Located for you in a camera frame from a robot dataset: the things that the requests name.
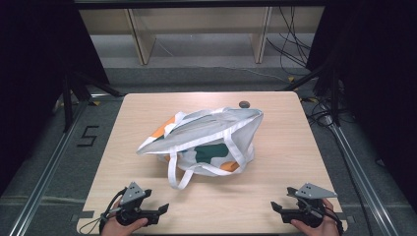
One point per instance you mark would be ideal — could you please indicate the black curtain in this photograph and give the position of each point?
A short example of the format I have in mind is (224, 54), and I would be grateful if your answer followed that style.
(380, 82)
(36, 82)

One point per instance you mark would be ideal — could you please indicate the black metal stand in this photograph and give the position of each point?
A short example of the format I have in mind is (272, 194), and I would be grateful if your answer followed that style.
(334, 95)
(68, 101)

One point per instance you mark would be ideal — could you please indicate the light wooden desk frame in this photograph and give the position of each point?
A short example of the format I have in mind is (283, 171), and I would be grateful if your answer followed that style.
(141, 36)

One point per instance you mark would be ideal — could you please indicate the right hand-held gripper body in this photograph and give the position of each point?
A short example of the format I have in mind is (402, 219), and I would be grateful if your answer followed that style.
(311, 191)

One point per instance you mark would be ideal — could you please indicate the small dark round object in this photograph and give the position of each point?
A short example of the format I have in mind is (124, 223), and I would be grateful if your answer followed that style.
(244, 104)

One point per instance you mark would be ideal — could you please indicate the aluminium floor rail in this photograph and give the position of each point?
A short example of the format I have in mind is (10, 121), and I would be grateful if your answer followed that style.
(360, 177)
(49, 167)

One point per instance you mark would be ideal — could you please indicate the white tote bag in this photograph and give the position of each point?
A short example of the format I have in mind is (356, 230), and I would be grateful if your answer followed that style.
(209, 129)

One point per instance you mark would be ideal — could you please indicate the person's left hand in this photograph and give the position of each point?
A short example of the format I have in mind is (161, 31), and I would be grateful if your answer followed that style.
(114, 229)

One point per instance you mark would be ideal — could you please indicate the person's right hand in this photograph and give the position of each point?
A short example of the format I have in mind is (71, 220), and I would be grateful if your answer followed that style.
(324, 229)

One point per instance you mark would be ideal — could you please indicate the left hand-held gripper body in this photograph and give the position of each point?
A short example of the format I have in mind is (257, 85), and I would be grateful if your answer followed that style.
(132, 196)

